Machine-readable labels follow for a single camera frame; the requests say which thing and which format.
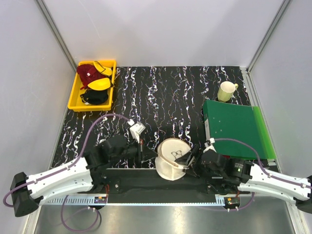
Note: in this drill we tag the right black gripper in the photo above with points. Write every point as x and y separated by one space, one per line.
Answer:
185 160

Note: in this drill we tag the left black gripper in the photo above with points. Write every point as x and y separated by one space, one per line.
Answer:
144 153

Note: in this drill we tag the white mesh laundry bag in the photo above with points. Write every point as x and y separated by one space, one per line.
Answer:
167 153

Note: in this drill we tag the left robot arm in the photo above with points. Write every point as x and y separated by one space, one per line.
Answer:
82 175

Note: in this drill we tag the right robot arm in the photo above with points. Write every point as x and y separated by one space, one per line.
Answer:
225 176

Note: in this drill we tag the black bra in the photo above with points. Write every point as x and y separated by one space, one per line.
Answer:
94 97

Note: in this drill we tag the bright yellow bra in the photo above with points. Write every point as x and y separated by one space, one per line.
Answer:
103 83

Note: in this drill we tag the dark red bra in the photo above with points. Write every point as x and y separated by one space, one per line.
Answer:
88 73

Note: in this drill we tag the pale green mug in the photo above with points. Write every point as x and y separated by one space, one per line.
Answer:
226 91

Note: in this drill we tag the yellow plastic bin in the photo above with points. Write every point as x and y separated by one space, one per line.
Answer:
75 102

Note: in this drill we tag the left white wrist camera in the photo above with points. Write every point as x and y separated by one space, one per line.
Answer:
136 129

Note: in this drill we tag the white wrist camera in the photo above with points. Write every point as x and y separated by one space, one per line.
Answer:
209 143
136 129

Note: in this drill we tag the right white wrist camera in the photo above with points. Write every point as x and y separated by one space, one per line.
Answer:
209 143

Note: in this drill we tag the green ring binder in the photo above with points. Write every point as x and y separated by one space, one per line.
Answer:
226 120

